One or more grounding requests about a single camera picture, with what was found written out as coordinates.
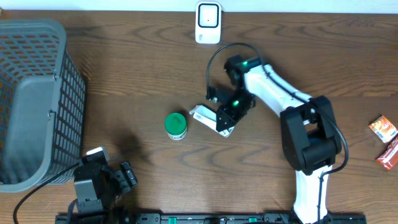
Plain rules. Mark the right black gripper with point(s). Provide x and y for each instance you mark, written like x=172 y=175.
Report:
x=230 y=119

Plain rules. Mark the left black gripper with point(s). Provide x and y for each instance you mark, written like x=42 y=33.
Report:
x=124 y=177

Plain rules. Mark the white and green carton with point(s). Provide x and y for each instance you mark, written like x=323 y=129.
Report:
x=208 y=117

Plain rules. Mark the green lid jar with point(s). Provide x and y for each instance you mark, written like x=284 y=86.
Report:
x=176 y=126

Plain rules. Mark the small orange box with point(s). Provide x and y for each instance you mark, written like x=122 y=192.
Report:
x=384 y=129

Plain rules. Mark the red chocolate bar wrapper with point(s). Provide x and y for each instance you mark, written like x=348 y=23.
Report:
x=389 y=158

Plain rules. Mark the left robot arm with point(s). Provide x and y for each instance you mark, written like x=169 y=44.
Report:
x=97 y=188

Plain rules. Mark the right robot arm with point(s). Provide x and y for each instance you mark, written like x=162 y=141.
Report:
x=309 y=141

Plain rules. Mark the white barcode scanner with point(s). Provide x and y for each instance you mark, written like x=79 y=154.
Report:
x=208 y=22

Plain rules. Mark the grey plastic mesh basket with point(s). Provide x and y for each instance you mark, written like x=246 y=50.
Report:
x=43 y=100

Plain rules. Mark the black mounting rail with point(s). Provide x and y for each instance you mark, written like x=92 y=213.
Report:
x=156 y=218

